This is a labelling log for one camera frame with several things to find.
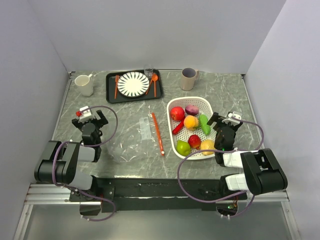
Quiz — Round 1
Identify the purple onion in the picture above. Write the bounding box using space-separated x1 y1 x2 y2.
185 104 199 116

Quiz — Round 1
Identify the orange fruit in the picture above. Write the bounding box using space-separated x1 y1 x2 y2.
183 115 199 131

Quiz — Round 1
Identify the clear zip top bag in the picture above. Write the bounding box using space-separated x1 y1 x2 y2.
105 105 165 163

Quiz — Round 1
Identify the red strawberry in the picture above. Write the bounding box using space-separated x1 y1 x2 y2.
188 134 202 150

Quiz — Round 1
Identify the red apple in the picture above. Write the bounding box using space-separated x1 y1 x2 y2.
169 106 185 122

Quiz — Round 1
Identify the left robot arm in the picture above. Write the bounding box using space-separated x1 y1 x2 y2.
34 110 108 201

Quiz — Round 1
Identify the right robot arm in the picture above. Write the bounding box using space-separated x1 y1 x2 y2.
207 112 288 199

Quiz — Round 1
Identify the green cucumber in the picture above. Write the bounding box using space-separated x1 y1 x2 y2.
198 114 211 136

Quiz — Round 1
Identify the yellow lemon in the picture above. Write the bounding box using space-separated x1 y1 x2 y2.
200 139 215 156

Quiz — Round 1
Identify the white cup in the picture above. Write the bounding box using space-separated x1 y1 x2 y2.
74 74 94 97

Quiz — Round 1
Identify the red chili pepper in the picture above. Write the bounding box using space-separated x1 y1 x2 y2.
172 121 184 135

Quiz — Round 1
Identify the black tray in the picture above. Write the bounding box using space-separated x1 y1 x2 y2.
106 69 163 104

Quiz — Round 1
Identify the green pear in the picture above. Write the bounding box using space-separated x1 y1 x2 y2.
176 140 191 157

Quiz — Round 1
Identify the orange fork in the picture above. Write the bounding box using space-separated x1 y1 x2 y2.
114 75 120 99

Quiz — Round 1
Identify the striped white plate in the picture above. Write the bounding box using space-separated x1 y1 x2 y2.
117 71 150 98

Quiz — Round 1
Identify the beige mug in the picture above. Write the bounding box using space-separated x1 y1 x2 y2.
180 67 200 91

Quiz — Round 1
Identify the orange spoon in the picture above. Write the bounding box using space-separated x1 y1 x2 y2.
145 73 159 97

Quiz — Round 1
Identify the clear glass cup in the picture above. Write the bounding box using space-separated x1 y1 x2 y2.
143 64 154 80

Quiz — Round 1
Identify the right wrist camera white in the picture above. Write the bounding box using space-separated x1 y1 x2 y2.
222 111 242 126

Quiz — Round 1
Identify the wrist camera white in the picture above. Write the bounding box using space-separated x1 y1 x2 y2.
222 111 242 126
75 106 95 123

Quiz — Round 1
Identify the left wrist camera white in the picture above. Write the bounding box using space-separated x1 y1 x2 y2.
75 106 95 123

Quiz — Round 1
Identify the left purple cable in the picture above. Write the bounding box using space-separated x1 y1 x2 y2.
51 105 119 223

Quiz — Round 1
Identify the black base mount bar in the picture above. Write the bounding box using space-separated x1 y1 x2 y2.
69 178 247 216

